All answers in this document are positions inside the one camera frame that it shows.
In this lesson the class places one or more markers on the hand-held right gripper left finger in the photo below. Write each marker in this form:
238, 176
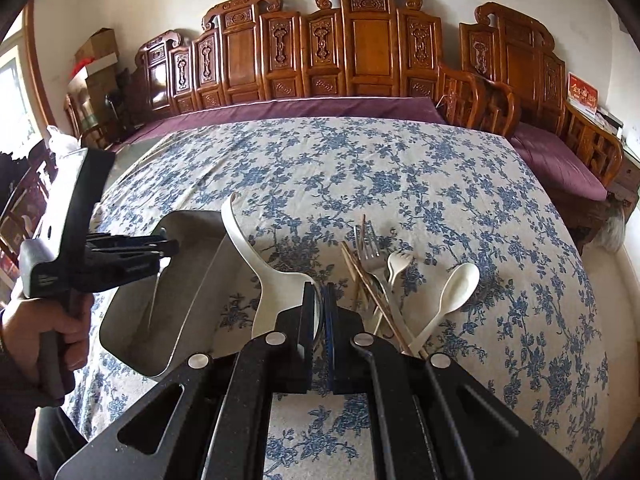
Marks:
300, 340

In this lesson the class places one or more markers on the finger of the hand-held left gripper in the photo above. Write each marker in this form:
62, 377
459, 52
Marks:
125, 272
135, 247

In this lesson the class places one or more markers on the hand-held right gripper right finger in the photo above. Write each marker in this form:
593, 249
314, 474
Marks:
329, 325

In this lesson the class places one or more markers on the white smiley rice paddle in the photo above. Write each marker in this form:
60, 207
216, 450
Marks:
280, 300

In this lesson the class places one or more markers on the metal tray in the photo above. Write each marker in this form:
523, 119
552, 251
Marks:
135, 350

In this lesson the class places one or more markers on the metal fork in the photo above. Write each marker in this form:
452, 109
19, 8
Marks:
367, 252

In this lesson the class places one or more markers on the white plastic fork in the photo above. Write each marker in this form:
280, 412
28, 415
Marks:
397, 267

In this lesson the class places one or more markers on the white plastic spoon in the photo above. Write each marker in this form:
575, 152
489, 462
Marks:
460, 285

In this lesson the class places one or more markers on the person's left forearm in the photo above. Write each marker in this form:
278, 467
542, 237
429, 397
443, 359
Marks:
12, 400

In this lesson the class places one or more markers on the person's left hand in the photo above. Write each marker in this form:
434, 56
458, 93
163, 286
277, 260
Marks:
75, 340

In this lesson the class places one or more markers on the dark wooden dining chair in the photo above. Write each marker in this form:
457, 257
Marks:
90, 132
30, 195

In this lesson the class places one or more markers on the white plastic bag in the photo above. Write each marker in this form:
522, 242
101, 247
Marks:
62, 137

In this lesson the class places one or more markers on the brown cardboard box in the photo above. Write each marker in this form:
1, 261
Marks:
100, 87

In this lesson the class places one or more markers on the window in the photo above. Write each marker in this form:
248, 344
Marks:
10, 95

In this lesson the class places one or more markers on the white and red box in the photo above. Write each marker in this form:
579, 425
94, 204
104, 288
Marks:
95, 66

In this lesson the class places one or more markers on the carved dark wooden armchair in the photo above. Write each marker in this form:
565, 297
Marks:
160, 75

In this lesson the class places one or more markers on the open cardboard box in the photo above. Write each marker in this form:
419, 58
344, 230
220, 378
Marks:
97, 45

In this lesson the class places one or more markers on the blue floral tablecloth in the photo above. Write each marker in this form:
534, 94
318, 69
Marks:
400, 170

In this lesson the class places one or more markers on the person's dark trousers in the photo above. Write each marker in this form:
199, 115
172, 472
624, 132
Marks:
55, 435

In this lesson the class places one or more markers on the carved wooden bench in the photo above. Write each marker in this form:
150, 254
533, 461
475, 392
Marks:
240, 60
370, 45
520, 60

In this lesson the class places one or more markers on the purple seat cushion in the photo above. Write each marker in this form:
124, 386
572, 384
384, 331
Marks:
560, 160

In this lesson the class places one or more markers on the translucent plastic bag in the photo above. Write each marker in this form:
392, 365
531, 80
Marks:
611, 230

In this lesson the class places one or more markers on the wooden side table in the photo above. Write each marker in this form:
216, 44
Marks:
627, 180

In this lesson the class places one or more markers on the stack of papers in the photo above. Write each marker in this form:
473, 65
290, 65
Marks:
610, 120

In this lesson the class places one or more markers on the wooden window frame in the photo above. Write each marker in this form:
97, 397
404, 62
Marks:
37, 70

